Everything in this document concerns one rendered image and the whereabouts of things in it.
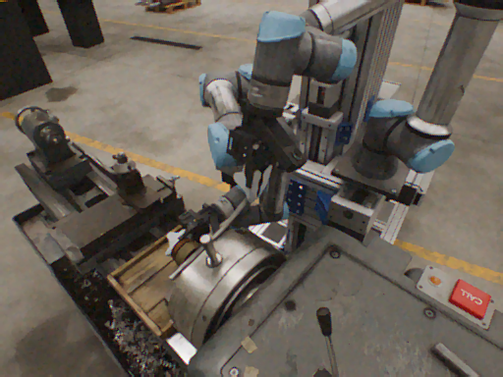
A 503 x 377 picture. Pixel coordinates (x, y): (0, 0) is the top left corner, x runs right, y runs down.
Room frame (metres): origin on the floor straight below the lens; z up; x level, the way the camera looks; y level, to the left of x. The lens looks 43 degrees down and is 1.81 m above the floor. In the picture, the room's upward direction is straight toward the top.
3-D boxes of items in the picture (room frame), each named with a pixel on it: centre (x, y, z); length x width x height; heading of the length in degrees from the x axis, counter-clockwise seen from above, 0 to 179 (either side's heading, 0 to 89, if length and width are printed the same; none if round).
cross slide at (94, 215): (0.85, 0.52, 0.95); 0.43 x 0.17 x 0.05; 139
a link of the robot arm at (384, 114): (0.84, -0.41, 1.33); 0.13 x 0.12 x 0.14; 21
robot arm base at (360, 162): (0.85, -0.41, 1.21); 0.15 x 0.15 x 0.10
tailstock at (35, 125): (1.22, 0.97, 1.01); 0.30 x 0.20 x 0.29; 49
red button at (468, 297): (0.30, -0.41, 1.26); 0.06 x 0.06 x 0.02; 49
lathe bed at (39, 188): (0.84, 0.54, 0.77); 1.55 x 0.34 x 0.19; 49
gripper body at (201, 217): (0.66, 0.18, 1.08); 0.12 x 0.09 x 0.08; 138
